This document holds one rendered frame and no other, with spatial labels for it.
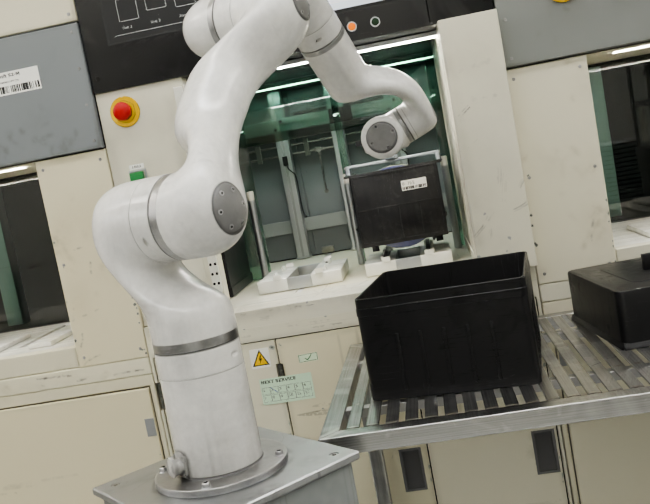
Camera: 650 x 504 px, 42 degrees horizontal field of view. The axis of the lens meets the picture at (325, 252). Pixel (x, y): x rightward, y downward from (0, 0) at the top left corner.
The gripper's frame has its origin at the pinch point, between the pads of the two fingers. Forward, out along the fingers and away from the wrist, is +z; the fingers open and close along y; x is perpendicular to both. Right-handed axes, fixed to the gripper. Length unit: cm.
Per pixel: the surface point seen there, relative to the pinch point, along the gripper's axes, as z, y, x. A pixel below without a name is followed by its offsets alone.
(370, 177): 4.6, -5.4, -8.3
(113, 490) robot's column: -86, -44, -43
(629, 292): -54, 37, -33
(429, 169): 4.5, 8.6, -8.9
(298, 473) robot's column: -90, -17, -43
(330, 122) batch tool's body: 34.9, -15.1, 7.6
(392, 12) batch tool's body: -15.3, 6.2, 25.4
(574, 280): -32, 32, -34
